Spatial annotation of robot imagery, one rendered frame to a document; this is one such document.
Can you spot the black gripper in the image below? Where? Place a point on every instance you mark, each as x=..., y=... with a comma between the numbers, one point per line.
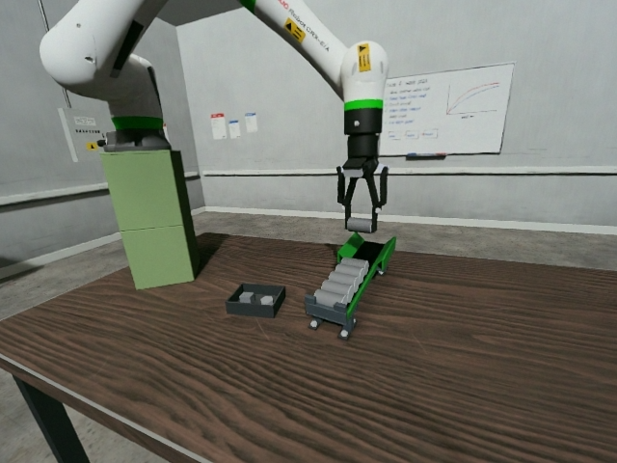
x=360, y=147

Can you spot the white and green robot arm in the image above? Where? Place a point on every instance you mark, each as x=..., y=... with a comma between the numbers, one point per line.
x=89, y=53

